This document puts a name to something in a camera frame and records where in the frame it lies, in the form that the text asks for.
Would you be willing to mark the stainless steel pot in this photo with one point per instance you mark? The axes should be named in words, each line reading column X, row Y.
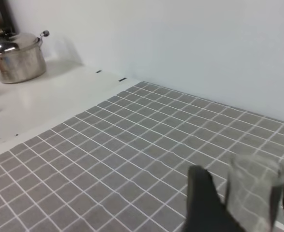
column 21, row 57

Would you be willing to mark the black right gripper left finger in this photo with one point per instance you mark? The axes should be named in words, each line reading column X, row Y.
column 205, row 211

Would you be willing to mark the clear glass test tube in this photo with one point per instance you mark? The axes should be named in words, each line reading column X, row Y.
column 254, row 190

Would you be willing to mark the grey checked tablecloth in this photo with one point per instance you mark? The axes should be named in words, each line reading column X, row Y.
column 121, row 166

